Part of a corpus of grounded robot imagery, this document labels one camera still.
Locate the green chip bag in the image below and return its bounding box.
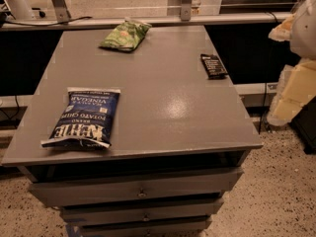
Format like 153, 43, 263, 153
100, 19, 152, 52

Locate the black cable on rail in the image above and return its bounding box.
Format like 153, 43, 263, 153
4, 15, 93, 27

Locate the metal rail frame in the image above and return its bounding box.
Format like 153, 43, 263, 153
1, 0, 300, 31

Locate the top grey drawer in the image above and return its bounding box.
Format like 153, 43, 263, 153
30, 167, 243, 206

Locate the grey drawer cabinet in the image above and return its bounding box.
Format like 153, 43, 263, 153
0, 25, 264, 237

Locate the middle grey drawer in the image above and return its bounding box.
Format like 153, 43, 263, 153
61, 197, 223, 226

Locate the blue Kettle chip bag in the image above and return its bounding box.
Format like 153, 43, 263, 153
40, 87, 120, 148

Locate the white pipe top left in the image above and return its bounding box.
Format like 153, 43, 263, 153
6, 0, 35, 20

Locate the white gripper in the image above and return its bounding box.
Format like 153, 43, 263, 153
267, 0, 316, 126

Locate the grey drawer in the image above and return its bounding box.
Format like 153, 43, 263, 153
30, 167, 243, 206
80, 216, 211, 237
61, 197, 223, 226

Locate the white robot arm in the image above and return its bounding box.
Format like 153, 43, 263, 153
267, 0, 316, 126

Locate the bottom grey drawer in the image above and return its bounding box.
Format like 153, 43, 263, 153
80, 216, 211, 237

